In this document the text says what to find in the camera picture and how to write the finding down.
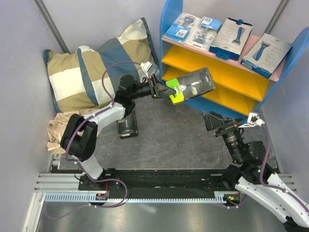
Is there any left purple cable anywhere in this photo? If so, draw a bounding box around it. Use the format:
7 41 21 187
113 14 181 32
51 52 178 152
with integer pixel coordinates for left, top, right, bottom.
44 61 143 220

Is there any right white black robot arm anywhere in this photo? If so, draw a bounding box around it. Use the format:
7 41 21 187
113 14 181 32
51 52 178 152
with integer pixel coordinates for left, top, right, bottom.
203 112 309 232

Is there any aluminium frame rail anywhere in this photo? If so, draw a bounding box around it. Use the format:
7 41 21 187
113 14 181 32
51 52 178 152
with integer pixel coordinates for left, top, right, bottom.
23 154 295 232

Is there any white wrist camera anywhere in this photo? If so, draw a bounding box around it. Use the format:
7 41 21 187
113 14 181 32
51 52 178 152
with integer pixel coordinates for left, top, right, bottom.
239 112 265 128
140 61 154 78

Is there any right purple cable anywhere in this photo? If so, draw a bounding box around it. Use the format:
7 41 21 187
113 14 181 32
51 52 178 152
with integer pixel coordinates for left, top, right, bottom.
213 122 309 211

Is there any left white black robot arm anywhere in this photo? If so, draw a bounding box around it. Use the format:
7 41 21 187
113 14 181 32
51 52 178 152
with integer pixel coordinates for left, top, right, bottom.
60 74 176 190

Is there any Harry's razor pack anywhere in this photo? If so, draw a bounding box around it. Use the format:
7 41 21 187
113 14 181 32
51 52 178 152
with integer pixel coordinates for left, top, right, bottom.
241 33 293 79
209 17 253 61

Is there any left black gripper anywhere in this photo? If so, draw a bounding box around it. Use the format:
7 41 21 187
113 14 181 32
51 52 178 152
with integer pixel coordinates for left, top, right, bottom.
130 73 176 100

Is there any grey slotted cable duct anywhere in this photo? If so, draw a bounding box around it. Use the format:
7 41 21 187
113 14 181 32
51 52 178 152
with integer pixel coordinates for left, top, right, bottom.
44 192 240 203

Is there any beige crumpled cloth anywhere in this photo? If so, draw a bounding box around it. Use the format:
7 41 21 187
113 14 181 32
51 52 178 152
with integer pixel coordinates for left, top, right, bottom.
47 109 97 155

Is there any purple cable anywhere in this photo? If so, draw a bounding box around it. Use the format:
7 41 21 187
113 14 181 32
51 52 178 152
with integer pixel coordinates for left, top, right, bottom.
213 122 309 211
44 61 143 220

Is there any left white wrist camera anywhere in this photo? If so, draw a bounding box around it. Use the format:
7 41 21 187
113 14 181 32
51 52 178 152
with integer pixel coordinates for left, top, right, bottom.
140 61 154 78

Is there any colourful wooden shelf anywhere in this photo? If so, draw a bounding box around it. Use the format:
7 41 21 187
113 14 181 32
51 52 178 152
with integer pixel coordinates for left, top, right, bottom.
159 0 309 121

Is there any checked blue beige pillow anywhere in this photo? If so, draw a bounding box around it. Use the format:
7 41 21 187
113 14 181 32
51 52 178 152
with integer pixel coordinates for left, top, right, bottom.
43 17 158 113

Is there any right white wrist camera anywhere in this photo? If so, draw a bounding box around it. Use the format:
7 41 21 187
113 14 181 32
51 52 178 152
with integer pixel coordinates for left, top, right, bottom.
239 112 265 128

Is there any blue Gillette razor blister pack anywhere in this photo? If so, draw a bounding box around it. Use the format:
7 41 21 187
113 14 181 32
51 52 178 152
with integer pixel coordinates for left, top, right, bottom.
163 13 202 44

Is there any black green razor box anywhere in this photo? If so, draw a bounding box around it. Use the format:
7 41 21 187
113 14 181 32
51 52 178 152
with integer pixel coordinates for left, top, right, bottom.
117 110 139 139
166 67 215 104

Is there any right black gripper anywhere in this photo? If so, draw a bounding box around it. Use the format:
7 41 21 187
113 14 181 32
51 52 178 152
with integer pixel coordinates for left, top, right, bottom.
199 111 243 163

